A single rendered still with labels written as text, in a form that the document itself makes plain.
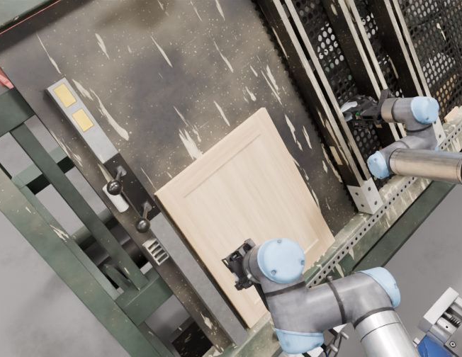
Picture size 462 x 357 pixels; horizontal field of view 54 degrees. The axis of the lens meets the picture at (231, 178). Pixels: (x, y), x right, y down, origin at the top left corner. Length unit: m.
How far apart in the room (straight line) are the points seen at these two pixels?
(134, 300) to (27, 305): 1.58
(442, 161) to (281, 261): 0.56
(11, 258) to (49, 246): 1.93
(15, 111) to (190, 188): 0.50
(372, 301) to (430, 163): 0.50
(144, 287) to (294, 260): 0.70
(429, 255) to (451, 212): 0.33
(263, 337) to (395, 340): 0.82
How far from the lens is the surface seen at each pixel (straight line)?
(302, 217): 1.56
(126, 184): 1.20
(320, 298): 0.80
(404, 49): 1.79
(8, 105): 1.22
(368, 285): 0.82
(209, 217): 1.36
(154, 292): 1.40
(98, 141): 1.18
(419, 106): 1.37
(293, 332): 0.80
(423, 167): 1.23
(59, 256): 1.20
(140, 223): 1.12
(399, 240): 2.55
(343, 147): 1.57
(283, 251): 0.77
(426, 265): 2.72
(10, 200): 1.15
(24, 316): 2.89
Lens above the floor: 2.37
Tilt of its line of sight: 54 degrees down
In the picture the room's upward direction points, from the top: 10 degrees counter-clockwise
